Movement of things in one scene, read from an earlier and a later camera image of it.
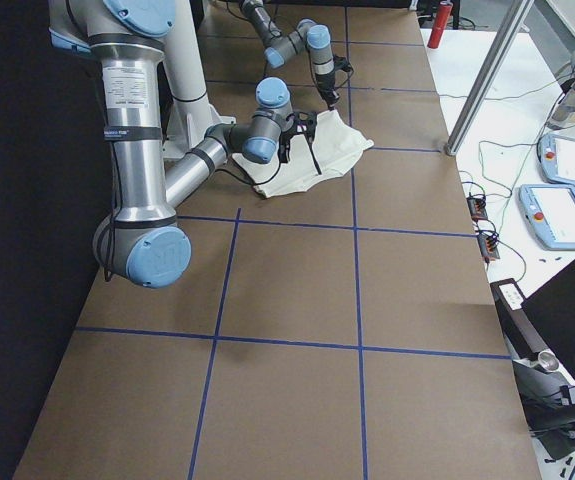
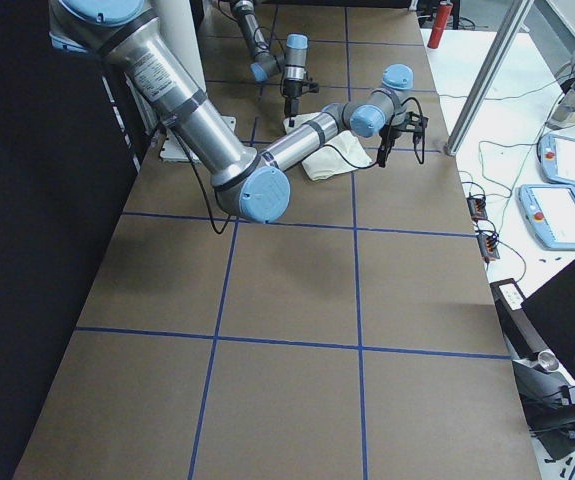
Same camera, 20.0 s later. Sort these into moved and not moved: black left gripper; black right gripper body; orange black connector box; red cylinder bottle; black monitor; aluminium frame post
Moved: black right gripper body; black left gripper
Not moved: aluminium frame post; black monitor; red cylinder bottle; orange black connector box
